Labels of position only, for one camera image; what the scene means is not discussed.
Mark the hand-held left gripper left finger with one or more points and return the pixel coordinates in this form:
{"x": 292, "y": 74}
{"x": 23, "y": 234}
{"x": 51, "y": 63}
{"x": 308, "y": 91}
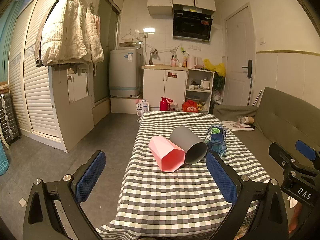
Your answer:
{"x": 91, "y": 177}

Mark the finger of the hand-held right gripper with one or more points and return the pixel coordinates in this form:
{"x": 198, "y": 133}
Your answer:
{"x": 305, "y": 150}

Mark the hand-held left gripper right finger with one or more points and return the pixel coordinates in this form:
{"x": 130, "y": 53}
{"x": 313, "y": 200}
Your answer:
{"x": 221, "y": 177}

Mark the grey cup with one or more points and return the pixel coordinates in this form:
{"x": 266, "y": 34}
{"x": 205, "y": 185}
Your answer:
{"x": 182, "y": 137}

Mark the pink faceted cup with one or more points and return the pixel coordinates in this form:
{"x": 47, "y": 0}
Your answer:
{"x": 165, "y": 152}

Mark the brown paper cup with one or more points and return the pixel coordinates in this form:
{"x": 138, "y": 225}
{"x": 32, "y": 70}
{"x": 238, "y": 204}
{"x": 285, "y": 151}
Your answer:
{"x": 249, "y": 120}

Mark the person's right hand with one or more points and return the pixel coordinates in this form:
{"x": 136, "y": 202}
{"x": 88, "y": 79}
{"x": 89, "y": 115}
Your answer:
{"x": 296, "y": 217}

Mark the blue water bottle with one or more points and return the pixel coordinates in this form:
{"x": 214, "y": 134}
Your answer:
{"x": 217, "y": 142}

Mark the olive green sofa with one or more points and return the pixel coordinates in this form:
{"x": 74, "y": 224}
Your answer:
{"x": 275, "y": 120}

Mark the grey checked tablecloth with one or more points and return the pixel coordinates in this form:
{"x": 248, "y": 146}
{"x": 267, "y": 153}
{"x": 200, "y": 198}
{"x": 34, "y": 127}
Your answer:
{"x": 175, "y": 195}

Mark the white printed booklet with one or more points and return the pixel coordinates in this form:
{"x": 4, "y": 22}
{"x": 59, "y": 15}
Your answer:
{"x": 232, "y": 125}

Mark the white paper scrap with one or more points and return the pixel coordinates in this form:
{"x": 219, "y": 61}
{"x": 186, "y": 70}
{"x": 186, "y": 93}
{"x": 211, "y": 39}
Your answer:
{"x": 23, "y": 202}

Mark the red shopping bag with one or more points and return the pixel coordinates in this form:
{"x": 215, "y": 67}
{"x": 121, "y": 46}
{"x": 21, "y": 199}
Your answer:
{"x": 190, "y": 107}

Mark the white step platform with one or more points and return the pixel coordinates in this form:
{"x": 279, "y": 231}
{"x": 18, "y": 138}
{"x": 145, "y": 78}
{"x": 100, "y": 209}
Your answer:
{"x": 125, "y": 104}

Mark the grey plastic basin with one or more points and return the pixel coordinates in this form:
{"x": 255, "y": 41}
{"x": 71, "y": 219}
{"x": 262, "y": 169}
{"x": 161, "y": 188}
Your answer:
{"x": 193, "y": 100}

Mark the white open shelf unit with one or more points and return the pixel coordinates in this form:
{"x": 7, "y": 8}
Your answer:
{"x": 212, "y": 90}

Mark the teal laundry basket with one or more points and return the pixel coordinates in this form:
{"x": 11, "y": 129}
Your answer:
{"x": 3, "y": 160}

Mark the red thermos jug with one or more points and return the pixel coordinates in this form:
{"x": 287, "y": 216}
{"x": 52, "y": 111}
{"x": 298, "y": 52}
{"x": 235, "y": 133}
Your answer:
{"x": 164, "y": 104}

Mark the white mug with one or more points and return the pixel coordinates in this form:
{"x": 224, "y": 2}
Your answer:
{"x": 205, "y": 84}

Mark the silver ribbed suitcase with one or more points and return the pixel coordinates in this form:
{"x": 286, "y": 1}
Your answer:
{"x": 8, "y": 120}

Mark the white kitchen base cabinet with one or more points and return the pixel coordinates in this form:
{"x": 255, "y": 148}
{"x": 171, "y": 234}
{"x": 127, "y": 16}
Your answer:
{"x": 162, "y": 87}

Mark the grey washing machine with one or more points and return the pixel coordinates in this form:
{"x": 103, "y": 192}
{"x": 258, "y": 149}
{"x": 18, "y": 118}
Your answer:
{"x": 123, "y": 72}

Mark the yellow plastic bag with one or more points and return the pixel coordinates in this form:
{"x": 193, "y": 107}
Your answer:
{"x": 216, "y": 67}

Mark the white louvered wardrobe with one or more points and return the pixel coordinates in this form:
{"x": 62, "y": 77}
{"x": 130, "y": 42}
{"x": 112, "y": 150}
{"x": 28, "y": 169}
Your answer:
{"x": 32, "y": 80}

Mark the white entrance door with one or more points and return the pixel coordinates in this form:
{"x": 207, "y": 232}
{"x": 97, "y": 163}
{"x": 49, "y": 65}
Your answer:
{"x": 237, "y": 55}

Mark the pale pink kettle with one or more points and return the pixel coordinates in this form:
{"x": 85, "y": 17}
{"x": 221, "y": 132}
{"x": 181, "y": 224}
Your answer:
{"x": 191, "y": 62}

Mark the orange bottle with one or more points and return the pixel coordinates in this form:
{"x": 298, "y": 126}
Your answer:
{"x": 185, "y": 62}

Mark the pink bottle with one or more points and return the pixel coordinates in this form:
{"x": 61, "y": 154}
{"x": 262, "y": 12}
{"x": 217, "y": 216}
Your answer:
{"x": 173, "y": 62}

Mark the metal faucet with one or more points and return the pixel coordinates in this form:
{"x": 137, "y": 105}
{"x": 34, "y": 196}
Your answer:
{"x": 151, "y": 57}

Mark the frosted glass door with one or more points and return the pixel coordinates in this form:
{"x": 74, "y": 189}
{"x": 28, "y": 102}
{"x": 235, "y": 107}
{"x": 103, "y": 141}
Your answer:
{"x": 105, "y": 42}

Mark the white clothes hanger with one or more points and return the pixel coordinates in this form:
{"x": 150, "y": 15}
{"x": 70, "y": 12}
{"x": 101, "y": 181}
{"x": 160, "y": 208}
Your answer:
{"x": 129, "y": 36}

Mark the white padded jacket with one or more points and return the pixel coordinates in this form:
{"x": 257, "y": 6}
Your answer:
{"x": 65, "y": 30}

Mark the pink hanging garment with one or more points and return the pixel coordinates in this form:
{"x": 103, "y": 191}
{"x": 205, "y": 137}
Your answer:
{"x": 97, "y": 25}

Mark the black range hood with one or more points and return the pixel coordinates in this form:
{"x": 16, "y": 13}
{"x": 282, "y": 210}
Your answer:
{"x": 191, "y": 25}

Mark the white wall sockets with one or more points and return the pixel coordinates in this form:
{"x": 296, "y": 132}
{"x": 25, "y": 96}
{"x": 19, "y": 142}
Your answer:
{"x": 195, "y": 47}

